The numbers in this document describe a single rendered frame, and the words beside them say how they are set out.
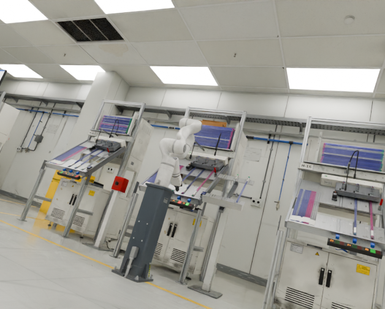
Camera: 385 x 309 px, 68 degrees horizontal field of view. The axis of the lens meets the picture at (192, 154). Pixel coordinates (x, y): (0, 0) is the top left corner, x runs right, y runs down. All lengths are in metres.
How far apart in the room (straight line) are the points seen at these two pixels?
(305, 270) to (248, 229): 1.91
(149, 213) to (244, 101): 3.40
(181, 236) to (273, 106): 2.90
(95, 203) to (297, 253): 2.31
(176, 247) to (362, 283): 1.61
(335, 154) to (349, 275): 1.07
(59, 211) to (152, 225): 2.03
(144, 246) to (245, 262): 2.46
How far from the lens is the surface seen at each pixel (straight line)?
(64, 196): 4.07
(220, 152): 3.26
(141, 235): 2.28
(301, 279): 2.75
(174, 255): 3.04
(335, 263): 2.74
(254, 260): 4.47
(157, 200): 2.26
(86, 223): 3.72
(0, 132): 6.62
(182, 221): 3.03
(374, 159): 3.08
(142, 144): 4.20
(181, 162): 3.33
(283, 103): 5.06
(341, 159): 3.05
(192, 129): 2.62
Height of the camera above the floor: 0.45
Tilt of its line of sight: 14 degrees up
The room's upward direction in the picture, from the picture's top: 17 degrees clockwise
